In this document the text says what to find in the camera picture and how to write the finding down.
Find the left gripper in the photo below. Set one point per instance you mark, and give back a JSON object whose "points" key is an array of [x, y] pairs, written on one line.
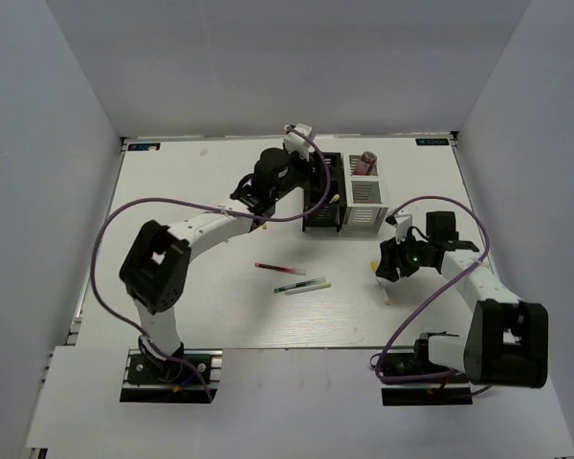
{"points": [[311, 178]]}

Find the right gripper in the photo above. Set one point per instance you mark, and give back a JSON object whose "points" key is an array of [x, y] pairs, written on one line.
{"points": [[392, 257]]}

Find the pale yellow capped marker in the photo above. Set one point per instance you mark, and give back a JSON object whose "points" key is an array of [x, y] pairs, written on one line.
{"points": [[309, 288]]}

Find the red orange pen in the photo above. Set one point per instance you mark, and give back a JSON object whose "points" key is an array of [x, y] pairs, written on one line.
{"points": [[280, 269]]}

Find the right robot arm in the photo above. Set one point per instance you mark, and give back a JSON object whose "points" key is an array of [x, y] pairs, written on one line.
{"points": [[507, 342]]}

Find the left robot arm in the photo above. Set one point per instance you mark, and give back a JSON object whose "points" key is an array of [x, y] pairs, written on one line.
{"points": [[155, 269]]}

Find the white slotted organizer box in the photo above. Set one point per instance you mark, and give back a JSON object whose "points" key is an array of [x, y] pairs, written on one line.
{"points": [[366, 201]]}

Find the green capped marker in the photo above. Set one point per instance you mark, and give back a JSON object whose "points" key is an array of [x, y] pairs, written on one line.
{"points": [[300, 284]]}

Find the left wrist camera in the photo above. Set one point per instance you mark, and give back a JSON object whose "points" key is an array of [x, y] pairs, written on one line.
{"points": [[296, 139]]}

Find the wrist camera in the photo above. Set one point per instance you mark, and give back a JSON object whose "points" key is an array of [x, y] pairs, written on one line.
{"points": [[401, 223], [296, 139]]}

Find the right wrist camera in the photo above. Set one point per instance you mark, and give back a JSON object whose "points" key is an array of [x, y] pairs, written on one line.
{"points": [[401, 223]]}

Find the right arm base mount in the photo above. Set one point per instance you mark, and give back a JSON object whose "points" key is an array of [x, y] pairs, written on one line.
{"points": [[432, 384]]}

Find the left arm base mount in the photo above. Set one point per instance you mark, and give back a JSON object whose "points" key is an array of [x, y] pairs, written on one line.
{"points": [[144, 383]]}

